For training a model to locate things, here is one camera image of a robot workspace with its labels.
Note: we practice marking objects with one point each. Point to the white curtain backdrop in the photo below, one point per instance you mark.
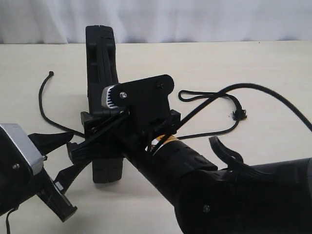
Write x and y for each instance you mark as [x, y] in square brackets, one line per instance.
[155, 21]

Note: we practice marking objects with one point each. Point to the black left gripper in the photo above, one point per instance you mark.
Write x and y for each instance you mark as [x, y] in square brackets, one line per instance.
[52, 193]

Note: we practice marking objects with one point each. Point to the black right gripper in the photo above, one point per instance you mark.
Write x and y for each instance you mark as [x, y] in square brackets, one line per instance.
[118, 137]

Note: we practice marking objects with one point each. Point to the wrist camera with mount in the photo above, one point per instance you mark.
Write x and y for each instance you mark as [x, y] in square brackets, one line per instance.
[146, 99]
[20, 162]

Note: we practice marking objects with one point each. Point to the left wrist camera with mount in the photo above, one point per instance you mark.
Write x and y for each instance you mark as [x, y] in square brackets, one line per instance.
[20, 162]

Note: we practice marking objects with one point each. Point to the black plastic carrying case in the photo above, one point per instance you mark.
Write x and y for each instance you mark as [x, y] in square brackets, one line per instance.
[101, 72]

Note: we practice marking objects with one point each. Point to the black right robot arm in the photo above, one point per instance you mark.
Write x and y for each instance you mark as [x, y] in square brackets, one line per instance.
[271, 198]

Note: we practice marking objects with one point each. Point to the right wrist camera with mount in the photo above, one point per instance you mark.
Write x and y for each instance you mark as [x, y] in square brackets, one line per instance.
[146, 99]

